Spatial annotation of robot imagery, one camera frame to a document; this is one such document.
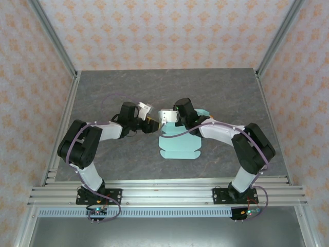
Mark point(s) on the light blue paper box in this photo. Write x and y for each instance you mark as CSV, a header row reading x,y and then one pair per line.
x,y
180,146

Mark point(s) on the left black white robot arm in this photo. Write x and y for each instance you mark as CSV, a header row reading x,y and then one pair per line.
x,y
82,146

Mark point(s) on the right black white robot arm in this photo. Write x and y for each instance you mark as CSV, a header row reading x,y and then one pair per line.
x,y
252,149

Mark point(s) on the grey metal lower shelf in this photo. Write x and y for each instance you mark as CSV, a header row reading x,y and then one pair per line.
x,y
167,231

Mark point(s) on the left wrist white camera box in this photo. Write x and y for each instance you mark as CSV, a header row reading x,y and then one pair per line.
x,y
144,109

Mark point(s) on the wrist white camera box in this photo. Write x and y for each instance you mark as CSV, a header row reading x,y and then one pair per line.
x,y
168,117
144,109

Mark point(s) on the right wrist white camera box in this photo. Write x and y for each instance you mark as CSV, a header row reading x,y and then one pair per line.
x,y
168,117

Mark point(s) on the aluminium table side rail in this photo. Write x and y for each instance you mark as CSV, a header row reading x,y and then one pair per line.
x,y
66,113
272,121

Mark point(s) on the aluminium mounting rail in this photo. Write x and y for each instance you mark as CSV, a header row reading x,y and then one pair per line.
x,y
167,193

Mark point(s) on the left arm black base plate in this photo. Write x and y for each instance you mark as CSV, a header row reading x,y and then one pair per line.
x,y
114,196

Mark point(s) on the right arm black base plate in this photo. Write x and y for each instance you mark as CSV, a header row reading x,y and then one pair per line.
x,y
221,196

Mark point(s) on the aluminium frame post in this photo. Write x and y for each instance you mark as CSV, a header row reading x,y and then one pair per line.
x,y
51,36
281,36

